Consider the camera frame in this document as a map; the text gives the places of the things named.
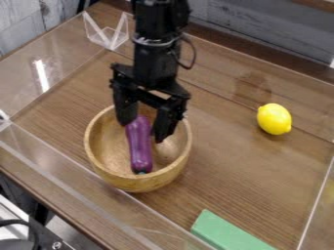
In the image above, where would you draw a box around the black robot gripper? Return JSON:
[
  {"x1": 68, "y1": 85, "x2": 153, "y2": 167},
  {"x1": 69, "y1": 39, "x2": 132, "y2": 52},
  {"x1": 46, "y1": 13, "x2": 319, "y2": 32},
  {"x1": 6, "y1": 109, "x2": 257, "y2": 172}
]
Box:
[{"x1": 111, "y1": 42, "x2": 192, "y2": 144}]

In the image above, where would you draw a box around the purple toy eggplant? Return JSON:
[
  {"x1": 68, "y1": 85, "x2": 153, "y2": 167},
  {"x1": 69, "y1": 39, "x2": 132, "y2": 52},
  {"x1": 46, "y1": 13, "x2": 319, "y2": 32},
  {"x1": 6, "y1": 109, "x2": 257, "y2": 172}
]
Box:
[{"x1": 125, "y1": 115, "x2": 152, "y2": 174}]

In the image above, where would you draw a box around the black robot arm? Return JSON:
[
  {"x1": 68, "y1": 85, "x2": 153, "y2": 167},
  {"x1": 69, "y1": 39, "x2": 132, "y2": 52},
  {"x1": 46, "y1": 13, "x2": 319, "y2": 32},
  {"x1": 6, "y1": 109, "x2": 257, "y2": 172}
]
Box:
[{"x1": 109, "y1": 0, "x2": 191, "y2": 143}]

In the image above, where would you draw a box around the brown wooden bowl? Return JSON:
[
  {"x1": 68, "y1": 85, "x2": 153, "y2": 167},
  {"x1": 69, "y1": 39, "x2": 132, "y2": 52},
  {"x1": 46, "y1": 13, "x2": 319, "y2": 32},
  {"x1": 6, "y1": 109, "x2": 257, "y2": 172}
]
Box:
[{"x1": 82, "y1": 106, "x2": 193, "y2": 192}]

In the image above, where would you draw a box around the yellow lemon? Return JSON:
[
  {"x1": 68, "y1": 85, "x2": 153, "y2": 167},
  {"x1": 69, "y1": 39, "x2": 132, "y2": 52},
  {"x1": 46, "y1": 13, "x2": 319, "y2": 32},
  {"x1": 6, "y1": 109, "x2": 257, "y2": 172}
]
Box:
[{"x1": 256, "y1": 104, "x2": 292, "y2": 136}]

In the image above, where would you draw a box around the green rectangular block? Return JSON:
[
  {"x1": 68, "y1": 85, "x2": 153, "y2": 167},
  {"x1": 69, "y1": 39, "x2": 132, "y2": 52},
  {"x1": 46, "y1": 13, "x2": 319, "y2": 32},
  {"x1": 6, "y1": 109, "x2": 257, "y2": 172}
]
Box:
[{"x1": 191, "y1": 209, "x2": 276, "y2": 250}]

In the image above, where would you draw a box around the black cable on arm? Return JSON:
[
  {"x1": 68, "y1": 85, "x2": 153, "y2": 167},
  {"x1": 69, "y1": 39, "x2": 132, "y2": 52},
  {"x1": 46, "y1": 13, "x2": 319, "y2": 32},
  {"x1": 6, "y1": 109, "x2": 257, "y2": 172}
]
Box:
[{"x1": 167, "y1": 32, "x2": 197, "y2": 70}]

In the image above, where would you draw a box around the clear acrylic corner bracket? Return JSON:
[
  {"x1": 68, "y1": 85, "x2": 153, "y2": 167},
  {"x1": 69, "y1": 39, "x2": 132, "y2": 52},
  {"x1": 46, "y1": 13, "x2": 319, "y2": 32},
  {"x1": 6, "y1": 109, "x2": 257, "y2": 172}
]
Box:
[{"x1": 82, "y1": 12, "x2": 132, "y2": 51}]

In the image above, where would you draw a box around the black cable lower left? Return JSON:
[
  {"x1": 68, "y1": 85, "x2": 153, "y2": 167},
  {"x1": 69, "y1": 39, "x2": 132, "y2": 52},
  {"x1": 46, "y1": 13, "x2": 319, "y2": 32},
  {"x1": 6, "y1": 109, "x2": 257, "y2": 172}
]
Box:
[{"x1": 0, "y1": 218, "x2": 40, "y2": 250}]

